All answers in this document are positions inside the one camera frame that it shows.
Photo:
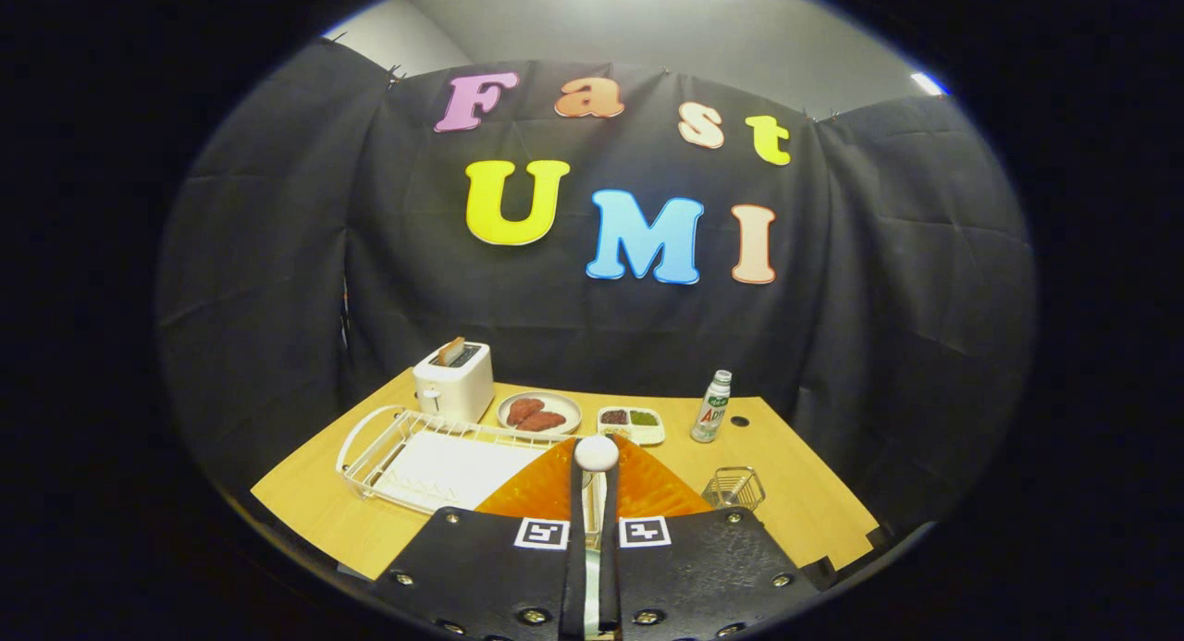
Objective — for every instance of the white toaster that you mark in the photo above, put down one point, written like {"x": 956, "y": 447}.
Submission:
{"x": 458, "y": 391}

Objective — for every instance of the round beige plate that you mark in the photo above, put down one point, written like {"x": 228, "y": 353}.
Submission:
{"x": 564, "y": 405}

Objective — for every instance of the black backdrop cloth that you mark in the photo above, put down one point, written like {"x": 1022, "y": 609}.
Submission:
{"x": 879, "y": 299}

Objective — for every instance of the pile of green beans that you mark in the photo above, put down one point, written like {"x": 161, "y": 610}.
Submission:
{"x": 644, "y": 418}

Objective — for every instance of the pile of pale beans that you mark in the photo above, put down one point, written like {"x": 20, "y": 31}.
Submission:
{"x": 614, "y": 430}

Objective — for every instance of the red meat piece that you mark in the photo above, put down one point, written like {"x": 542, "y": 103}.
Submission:
{"x": 524, "y": 410}
{"x": 544, "y": 422}

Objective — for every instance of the toast bread slice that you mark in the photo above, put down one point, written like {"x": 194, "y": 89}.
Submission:
{"x": 451, "y": 351}

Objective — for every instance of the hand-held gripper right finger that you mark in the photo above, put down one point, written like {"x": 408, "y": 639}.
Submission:
{"x": 703, "y": 567}

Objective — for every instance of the pile of dark beans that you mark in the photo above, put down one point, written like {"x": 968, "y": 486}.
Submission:
{"x": 614, "y": 417}

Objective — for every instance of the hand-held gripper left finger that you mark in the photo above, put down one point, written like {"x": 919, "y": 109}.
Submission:
{"x": 481, "y": 567}

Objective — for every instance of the ceiling light panel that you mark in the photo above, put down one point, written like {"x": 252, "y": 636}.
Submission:
{"x": 929, "y": 83}

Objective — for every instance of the white divided tray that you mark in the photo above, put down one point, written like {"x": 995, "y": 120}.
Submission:
{"x": 647, "y": 433}

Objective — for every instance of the white green drink bottle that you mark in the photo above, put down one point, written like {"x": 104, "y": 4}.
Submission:
{"x": 711, "y": 410}

